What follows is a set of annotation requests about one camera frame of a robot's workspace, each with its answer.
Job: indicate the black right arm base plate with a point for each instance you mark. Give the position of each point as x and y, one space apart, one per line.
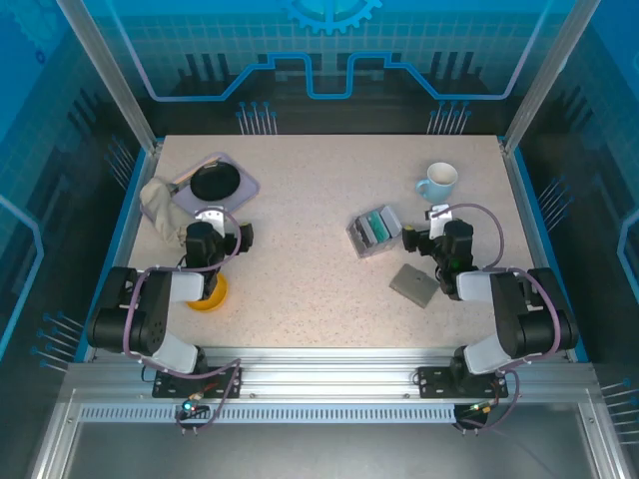
434 384

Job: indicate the light blue mug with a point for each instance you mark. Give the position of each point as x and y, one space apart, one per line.
439 192

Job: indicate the wooden stick utensil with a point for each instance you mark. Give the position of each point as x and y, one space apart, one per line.
197 168

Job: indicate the black plate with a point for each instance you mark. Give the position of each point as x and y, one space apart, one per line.
214 182

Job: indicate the grey card holder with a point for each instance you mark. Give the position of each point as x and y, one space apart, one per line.
414 285

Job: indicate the blue table edge strip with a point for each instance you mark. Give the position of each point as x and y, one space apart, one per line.
123 224
542 224

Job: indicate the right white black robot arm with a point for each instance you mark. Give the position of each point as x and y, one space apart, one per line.
514 309

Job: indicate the lavender tray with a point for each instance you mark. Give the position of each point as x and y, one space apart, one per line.
244 192

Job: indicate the grey credit card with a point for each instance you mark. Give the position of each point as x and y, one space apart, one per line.
392 219

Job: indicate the teal credit card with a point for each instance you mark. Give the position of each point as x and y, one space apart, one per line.
377 225

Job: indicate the yellow bowl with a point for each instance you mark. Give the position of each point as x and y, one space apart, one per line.
214 302

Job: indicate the small LED circuit board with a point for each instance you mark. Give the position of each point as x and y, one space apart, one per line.
192 406
479 408

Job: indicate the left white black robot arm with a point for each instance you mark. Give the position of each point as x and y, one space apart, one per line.
150 309

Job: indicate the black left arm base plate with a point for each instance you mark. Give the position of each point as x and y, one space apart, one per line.
170 386

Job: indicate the aluminium frame post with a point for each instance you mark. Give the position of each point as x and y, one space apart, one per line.
122 85
541 85

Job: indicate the metal lower shelf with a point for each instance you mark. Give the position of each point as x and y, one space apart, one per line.
324 454

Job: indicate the aluminium frame rail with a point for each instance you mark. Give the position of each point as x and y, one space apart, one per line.
324 374

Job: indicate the beige cloth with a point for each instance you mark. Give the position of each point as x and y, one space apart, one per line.
165 214

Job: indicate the black credit card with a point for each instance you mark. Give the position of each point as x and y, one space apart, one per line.
359 234

